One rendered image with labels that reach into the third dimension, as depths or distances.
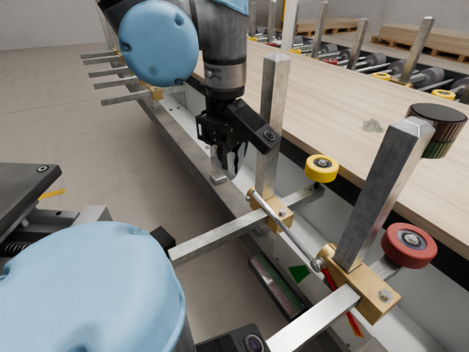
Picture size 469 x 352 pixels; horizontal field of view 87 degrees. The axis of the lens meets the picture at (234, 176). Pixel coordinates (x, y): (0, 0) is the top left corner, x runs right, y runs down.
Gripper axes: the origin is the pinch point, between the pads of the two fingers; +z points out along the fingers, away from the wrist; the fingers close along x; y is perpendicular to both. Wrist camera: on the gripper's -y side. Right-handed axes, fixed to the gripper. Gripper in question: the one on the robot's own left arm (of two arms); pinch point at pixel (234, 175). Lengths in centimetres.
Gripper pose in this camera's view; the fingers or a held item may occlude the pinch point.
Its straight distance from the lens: 56.6
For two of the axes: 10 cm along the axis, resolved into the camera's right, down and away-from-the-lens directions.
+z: 0.0, 7.8, 6.2
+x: -6.2, 4.9, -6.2
